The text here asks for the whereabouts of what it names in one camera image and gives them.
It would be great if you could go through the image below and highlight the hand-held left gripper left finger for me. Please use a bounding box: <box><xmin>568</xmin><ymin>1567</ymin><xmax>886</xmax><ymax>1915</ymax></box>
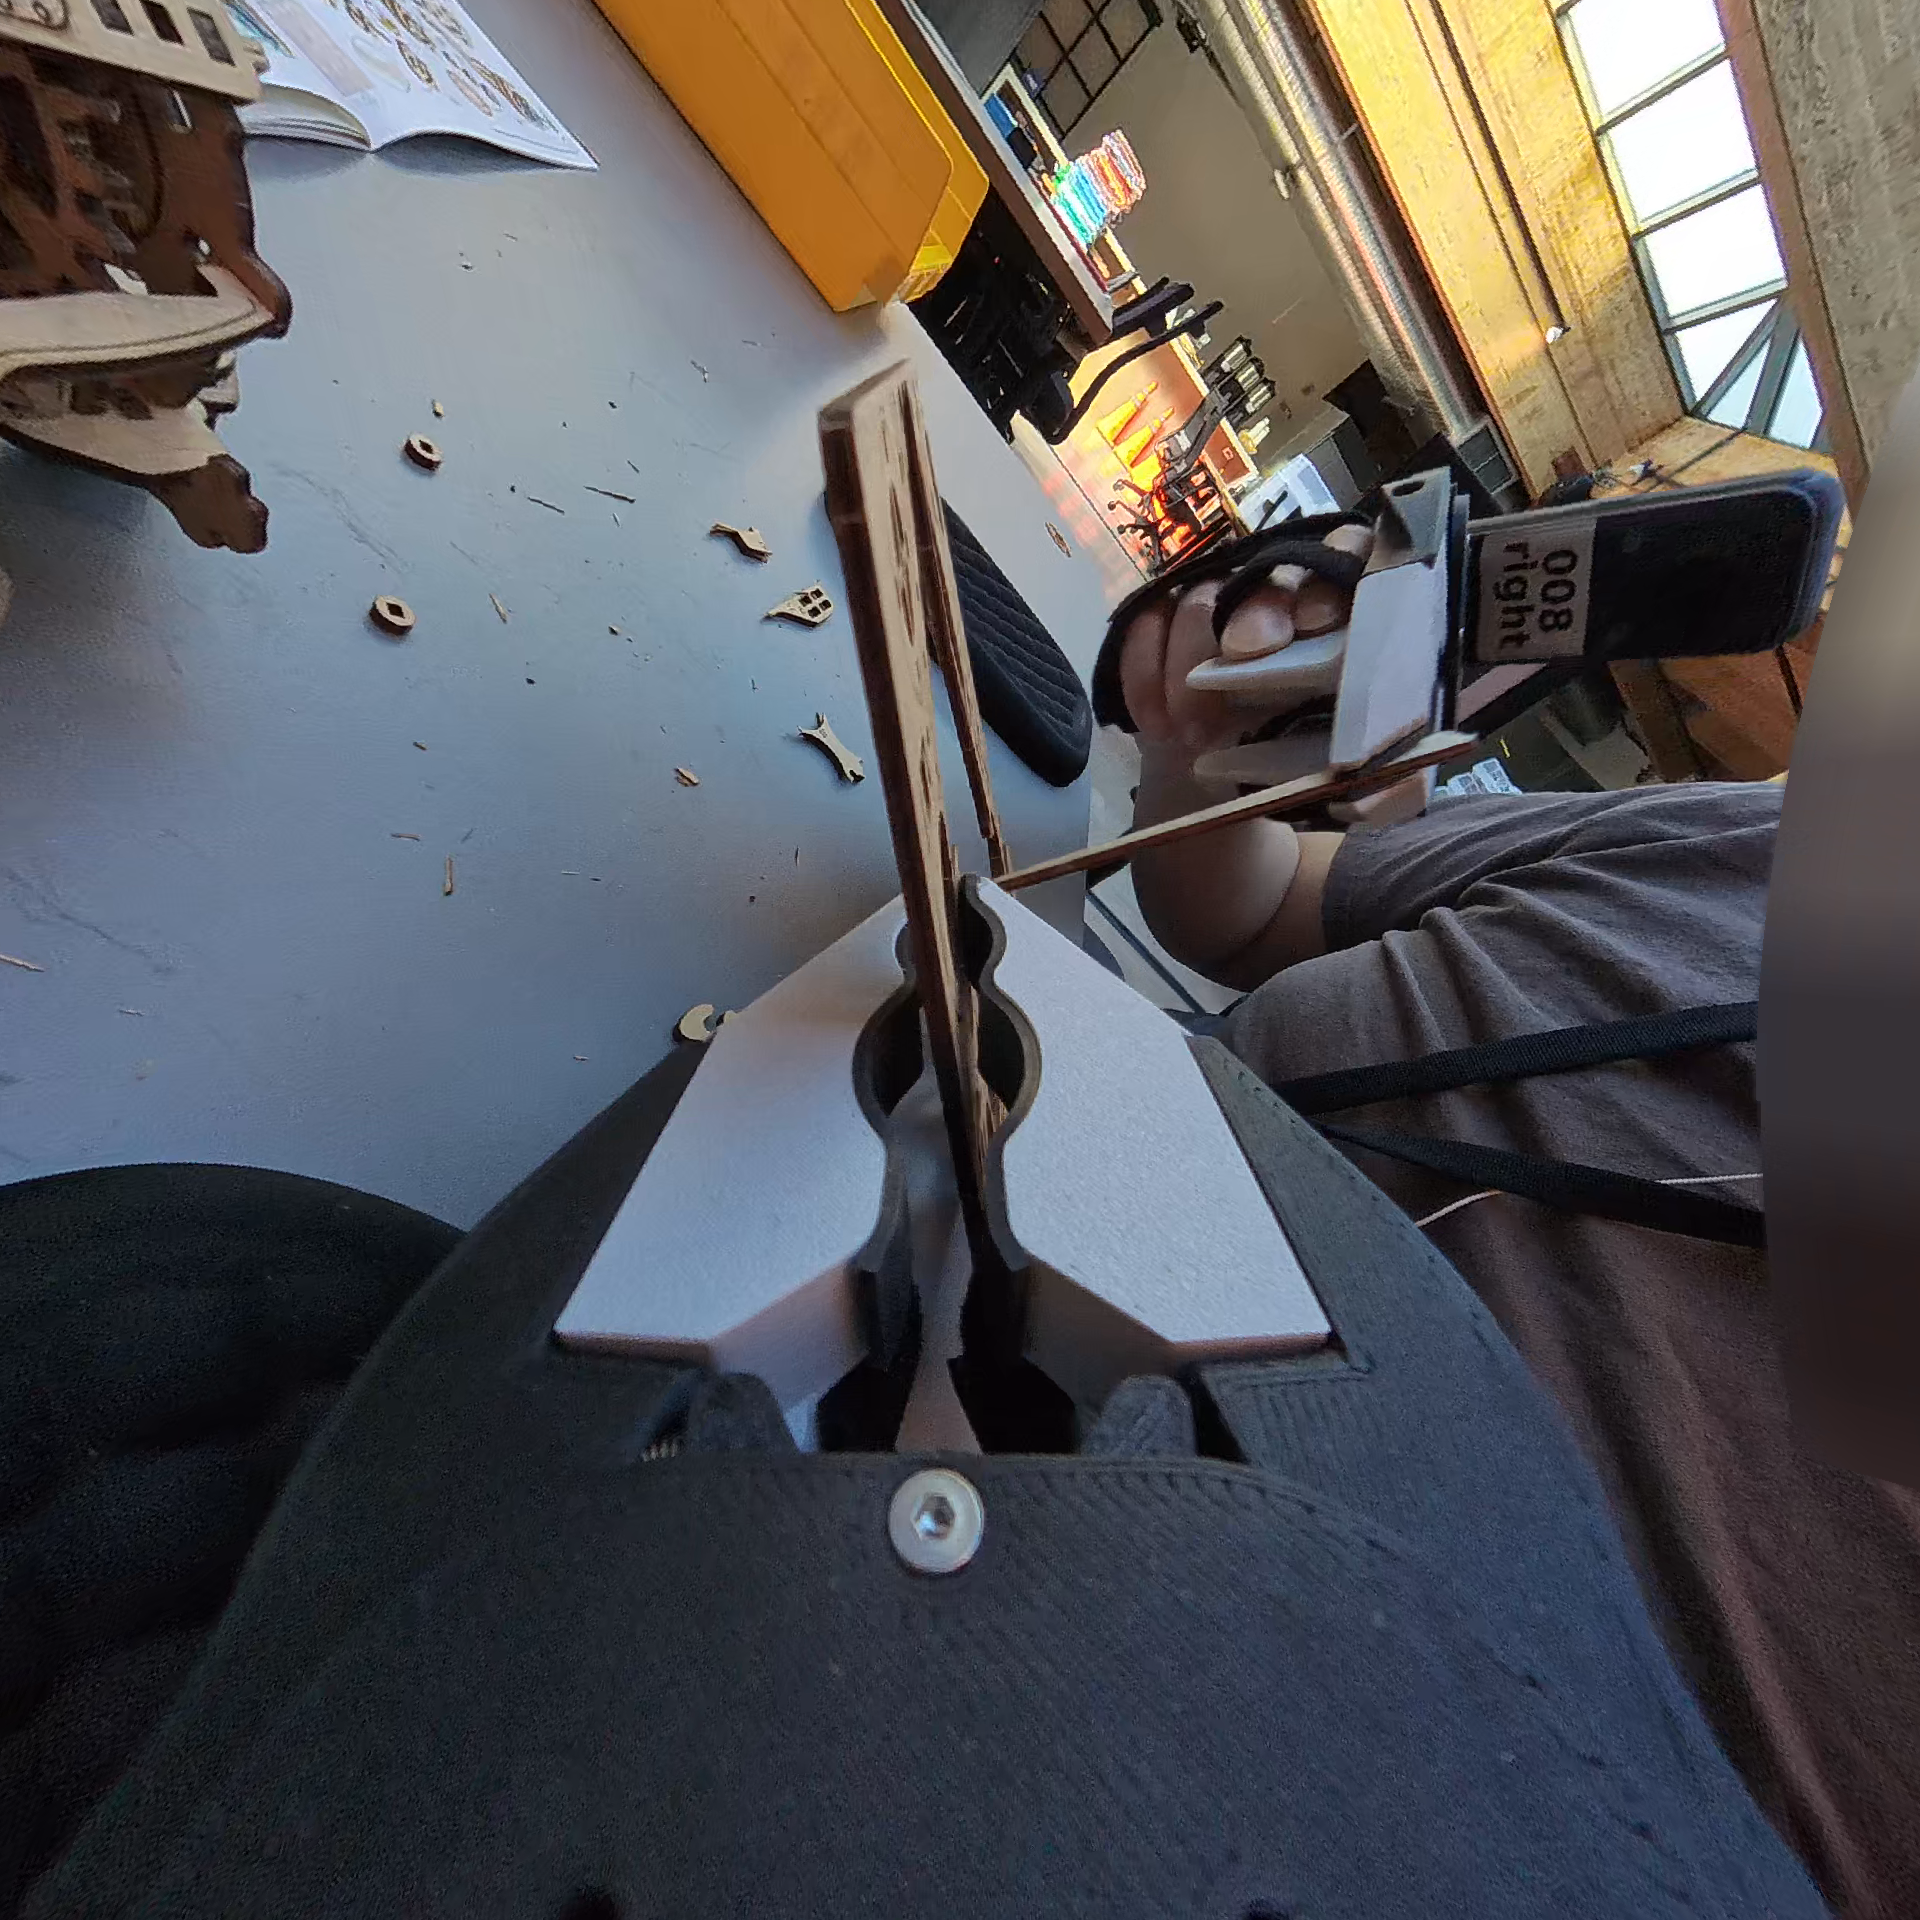
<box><xmin>556</xmin><ymin>895</ymin><xmax>922</xmax><ymax>1453</ymax></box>

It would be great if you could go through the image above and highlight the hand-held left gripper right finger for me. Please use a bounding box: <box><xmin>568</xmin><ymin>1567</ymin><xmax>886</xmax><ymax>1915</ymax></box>
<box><xmin>961</xmin><ymin>877</ymin><xmax>1337</xmax><ymax>1424</ymax></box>

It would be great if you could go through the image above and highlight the thin wooden stick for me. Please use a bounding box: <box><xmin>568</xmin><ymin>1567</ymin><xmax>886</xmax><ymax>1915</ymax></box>
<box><xmin>996</xmin><ymin>735</ymin><xmax>1489</xmax><ymax>895</ymax></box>

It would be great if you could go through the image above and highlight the laser-cut wooden parts sheet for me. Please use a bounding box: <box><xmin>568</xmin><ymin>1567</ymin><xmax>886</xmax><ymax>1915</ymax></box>
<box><xmin>817</xmin><ymin>359</ymin><xmax>1040</xmax><ymax>1255</ymax></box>

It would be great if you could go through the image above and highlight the wooden model car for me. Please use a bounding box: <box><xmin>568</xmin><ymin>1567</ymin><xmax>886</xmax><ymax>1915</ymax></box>
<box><xmin>0</xmin><ymin>0</ymin><xmax>296</xmax><ymax>553</ymax></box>

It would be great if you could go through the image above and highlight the person's right hand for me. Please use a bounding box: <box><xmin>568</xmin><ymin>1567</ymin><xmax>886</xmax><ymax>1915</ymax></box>
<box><xmin>1112</xmin><ymin>521</ymin><xmax>1375</xmax><ymax>787</ymax></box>

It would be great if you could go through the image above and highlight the black quilted wrist rest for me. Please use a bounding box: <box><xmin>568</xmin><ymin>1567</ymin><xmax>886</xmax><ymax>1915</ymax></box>
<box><xmin>938</xmin><ymin>503</ymin><xmax>1098</xmax><ymax>787</ymax></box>

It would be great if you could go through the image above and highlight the large window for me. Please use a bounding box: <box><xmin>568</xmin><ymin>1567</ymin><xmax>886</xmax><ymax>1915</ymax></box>
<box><xmin>1556</xmin><ymin>0</ymin><xmax>1835</xmax><ymax>453</ymax></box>

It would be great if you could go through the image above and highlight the black office chair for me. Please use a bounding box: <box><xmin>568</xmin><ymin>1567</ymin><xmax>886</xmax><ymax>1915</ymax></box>
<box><xmin>1036</xmin><ymin>275</ymin><xmax>1225</xmax><ymax>445</ymax></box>

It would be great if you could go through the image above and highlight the person's grey shirt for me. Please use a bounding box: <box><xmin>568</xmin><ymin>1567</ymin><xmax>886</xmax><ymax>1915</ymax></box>
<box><xmin>1231</xmin><ymin>778</ymin><xmax>1920</xmax><ymax>1920</ymax></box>

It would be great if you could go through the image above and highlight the black crate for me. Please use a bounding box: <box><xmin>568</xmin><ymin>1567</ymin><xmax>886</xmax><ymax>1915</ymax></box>
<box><xmin>907</xmin><ymin>224</ymin><xmax>1086</xmax><ymax>441</ymax></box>

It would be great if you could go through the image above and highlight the colourful glowing stack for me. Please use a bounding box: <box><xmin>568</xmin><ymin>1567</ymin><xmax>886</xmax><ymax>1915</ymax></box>
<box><xmin>1050</xmin><ymin>131</ymin><xmax>1153</xmax><ymax>250</ymax></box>

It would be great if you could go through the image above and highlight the dark cloth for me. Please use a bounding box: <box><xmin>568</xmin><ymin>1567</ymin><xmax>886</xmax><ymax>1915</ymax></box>
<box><xmin>0</xmin><ymin>1161</ymin><xmax>466</xmax><ymax>1920</ymax></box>

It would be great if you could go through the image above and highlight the yellow plastic bin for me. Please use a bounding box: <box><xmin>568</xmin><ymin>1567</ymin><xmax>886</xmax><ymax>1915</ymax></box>
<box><xmin>592</xmin><ymin>0</ymin><xmax>993</xmax><ymax>313</ymax></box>

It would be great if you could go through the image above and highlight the instruction booklet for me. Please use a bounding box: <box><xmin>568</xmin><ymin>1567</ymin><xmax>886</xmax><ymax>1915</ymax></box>
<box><xmin>231</xmin><ymin>0</ymin><xmax>599</xmax><ymax>168</ymax></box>

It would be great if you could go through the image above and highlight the black neck strap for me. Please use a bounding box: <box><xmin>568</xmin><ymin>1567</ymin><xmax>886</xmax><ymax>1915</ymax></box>
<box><xmin>1275</xmin><ymin>1000</ymin><xmax>1764</xmax><ymax>1250</ymax></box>

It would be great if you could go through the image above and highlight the thin white cord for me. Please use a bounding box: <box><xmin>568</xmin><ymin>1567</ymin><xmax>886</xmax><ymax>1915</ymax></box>
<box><xmin>1411</xmin><ymin>1175</ymin><xmax>1764</xmax><ymax>1229</ymax></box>

